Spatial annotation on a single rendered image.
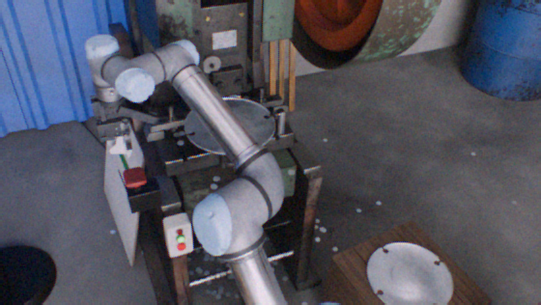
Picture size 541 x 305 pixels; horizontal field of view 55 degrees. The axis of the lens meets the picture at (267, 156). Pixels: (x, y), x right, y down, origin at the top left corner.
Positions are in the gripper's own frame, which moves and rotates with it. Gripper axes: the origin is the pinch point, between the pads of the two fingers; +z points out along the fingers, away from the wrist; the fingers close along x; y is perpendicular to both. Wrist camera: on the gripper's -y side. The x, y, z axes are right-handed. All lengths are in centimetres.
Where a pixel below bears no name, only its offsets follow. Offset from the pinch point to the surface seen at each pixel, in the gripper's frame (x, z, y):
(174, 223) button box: 10.4, 21.9, -8.1
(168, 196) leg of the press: 0.4, 20.4, -9.0
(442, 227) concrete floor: 1, 84, -133
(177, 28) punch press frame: -10.0, -30.1, -18.4
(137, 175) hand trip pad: 0.5, 8.6, -0.9
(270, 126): -5.0, 6.4, -44.7
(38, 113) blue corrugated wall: -132, 72, 32
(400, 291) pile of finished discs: 41, 49, -75
